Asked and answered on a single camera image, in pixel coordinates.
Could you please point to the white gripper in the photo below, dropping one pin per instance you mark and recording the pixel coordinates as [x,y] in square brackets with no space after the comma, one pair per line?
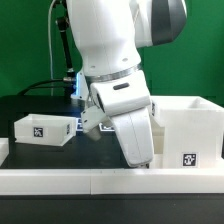
[134,133]

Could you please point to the white drawer cabinet box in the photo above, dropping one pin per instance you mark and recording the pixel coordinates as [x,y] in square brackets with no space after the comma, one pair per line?
[188,132]

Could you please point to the white drawer tray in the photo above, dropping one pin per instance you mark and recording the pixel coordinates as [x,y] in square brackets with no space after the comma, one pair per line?
[45,129]

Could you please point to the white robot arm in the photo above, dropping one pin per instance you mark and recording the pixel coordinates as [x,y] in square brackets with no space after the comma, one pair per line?
[108,34]

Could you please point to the white marker sheet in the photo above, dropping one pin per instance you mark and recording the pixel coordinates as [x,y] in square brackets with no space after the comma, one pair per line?
[102,127]

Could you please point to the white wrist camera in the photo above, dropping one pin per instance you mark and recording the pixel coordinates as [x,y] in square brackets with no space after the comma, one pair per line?
[91,118]

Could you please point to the white front rail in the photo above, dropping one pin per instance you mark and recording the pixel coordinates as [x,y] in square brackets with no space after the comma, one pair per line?
[98,182]

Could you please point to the black camera stand pole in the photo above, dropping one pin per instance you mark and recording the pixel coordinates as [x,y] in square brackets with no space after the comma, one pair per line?
[62,25]

